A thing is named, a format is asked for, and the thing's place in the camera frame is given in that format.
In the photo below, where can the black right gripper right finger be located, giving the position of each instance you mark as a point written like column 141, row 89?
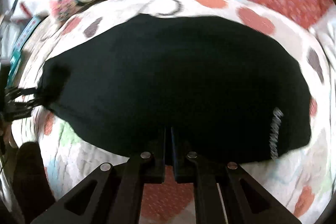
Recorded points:
column 223, row 191

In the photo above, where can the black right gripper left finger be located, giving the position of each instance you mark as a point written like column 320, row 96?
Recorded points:
column 111, row 194

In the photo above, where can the black pants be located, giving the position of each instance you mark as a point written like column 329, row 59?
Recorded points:
column 222, row 87

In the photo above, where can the teal product box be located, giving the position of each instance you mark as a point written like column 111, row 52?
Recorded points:
column 14, row 66

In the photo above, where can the pastel dotted teal box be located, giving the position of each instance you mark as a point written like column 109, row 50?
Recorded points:
column 29, row 28

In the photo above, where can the white fluffy blanket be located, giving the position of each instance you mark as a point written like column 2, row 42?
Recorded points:
column 326, row 40

